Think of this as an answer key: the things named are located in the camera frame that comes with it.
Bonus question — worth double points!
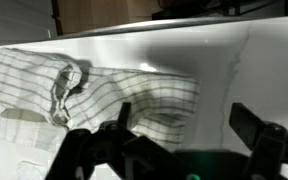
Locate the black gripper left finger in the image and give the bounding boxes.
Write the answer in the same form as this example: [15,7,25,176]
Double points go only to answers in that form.
[45,102,184,180]

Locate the white checked tea towel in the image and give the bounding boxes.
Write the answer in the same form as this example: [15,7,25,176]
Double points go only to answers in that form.
[0,48,200,153]

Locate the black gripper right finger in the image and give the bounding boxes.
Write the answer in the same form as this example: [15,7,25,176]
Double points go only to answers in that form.
[229,103,288,180]

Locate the dishwasher steel handle bar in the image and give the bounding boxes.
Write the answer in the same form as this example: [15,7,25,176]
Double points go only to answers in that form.
[58,17,250,39]

